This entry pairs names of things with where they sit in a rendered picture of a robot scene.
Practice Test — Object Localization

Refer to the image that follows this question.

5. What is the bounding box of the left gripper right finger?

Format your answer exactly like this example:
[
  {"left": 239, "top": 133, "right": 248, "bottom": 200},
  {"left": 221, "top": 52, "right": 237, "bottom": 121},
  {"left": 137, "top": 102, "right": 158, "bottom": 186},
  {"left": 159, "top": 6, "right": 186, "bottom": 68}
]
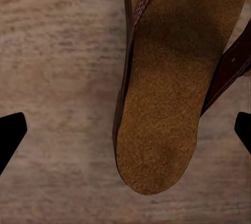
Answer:
[{"left": 234, "top": 112, "right": 251, "bottom": 154}]

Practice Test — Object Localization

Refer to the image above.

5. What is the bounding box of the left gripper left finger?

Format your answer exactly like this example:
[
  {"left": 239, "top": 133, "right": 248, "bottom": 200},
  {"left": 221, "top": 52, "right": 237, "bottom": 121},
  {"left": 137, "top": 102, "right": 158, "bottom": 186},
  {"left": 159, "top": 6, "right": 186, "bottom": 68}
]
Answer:
[{"left": 0, "top": 112, "right": 27, "bottom": 175}]

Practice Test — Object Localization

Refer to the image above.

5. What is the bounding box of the sandal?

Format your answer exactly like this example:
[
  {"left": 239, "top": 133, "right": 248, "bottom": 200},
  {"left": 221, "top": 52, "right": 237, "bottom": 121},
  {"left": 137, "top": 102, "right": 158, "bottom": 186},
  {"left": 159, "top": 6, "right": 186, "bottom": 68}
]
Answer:
[{"left": 112, "top": 0, "right": 251, "bottom": 195}]

